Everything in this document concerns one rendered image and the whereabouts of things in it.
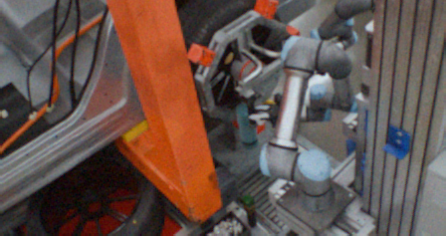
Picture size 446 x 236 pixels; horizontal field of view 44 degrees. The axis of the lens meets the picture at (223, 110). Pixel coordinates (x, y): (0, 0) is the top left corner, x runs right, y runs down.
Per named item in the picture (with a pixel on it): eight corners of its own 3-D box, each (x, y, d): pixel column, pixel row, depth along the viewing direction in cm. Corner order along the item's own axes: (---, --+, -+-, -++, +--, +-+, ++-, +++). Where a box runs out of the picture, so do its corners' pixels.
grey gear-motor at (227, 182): (199, 171, 328) (188, 132, 303) (246, 213, 303) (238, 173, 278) (175, 189, 321) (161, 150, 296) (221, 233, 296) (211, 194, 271)
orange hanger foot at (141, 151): (142, 131, 296) (125, 85, 272) (203, 186, 264) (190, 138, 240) (116, 149, 289) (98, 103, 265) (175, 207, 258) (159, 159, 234)
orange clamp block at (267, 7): (261, 14, 266) (268, -4, 263) (273, 20, 261) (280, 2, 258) (252, 12, 261) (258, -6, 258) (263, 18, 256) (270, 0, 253)
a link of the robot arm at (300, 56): (291, 184, 201) (323, 37, 198) (253, 174, 206) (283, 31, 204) (300, 182, 212) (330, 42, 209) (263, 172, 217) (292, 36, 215)
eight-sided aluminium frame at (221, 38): (283, 78, 302) (275, -6, 264) (291, 84, 298) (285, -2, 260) (206, 132, 281) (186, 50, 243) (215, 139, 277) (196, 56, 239)
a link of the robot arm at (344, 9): (350, 14, 219) (315, 51, 267) (374, 4, 221) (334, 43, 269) (338, -12, 221) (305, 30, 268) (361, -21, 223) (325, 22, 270)
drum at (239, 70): (251, 69, 280) (248, 47, 270) (281, 88, 267) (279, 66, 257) (231, 83, 275) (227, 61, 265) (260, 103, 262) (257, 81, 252)
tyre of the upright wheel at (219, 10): (183, -30, 253) (137, 98, 273) (216, -12, 239) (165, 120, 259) (271, -3, 302) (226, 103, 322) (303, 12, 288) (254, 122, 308)
